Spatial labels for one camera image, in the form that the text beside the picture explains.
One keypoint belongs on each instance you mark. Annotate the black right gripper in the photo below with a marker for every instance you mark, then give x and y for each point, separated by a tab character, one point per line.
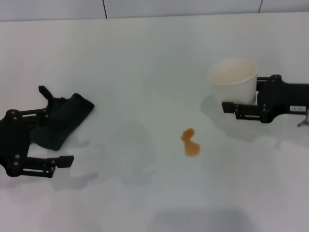
285	99

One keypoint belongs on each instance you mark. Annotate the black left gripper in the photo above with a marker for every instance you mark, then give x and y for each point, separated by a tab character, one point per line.
14	142

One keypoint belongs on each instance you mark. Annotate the white paper cup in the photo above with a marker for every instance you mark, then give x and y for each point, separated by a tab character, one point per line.
236	89

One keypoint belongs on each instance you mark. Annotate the dark blue rag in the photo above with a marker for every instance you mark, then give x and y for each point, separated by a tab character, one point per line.
65	120

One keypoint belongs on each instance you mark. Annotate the orange brown liquid stain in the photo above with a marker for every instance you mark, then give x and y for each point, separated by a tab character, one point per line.
192	148

